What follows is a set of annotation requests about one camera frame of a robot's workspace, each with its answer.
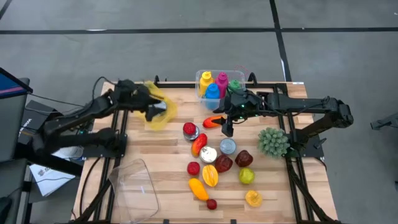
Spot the magenta plastic bottle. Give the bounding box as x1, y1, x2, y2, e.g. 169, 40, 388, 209
215, 71, 229, 99

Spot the black power cable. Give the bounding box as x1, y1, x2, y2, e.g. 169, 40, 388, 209
79, 157, 103, 217

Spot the black box white lettering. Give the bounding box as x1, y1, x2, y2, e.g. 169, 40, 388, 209
18, 99, 60, 144

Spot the green apple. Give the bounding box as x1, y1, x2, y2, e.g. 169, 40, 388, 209
238, 167, 256, 185

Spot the green succulent plant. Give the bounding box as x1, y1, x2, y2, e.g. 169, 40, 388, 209
257, 126, 290, 159

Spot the clear plastic tray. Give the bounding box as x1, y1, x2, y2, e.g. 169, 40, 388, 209
108, 158, 161, 224

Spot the white round object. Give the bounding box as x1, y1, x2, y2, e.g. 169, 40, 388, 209
199, 146, 218, 164

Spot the dark red wrinkled fruit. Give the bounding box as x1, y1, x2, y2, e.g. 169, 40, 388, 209
234, 149, 254, 168
214, 154, 234, 174

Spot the orange yellow mango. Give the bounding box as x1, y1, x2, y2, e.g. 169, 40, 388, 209
188, 177, 210, 202

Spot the blue screen monitor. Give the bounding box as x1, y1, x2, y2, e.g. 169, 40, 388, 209
0, 67, 34, 100

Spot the clear plastic bin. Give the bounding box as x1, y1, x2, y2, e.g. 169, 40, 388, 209
195, 69, 246, 110

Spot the yellow plastic bin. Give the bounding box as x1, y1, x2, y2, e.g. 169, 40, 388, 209
133, 81, 178, 132

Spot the yellow plastic bottle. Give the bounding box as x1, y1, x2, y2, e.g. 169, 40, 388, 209
198, 70, 215, 97

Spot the white paper sheet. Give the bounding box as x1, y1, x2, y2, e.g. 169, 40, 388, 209
29, 152, 77, 197

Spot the green plastic bottle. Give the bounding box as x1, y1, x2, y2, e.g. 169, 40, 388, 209
229, 79, 243, 93

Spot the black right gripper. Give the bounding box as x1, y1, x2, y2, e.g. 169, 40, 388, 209
213, 89, 265, 138

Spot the grey computer case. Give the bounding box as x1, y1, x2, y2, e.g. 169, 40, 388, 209
0, 93, 29, 162

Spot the clear bin with blue contents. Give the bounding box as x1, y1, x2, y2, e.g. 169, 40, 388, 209
204, 83, 221, 110

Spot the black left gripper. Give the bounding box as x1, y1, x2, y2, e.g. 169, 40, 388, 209
118, 81, 167, 122

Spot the black metal table frame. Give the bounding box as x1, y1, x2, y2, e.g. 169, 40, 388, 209
74, 81, 340, 224

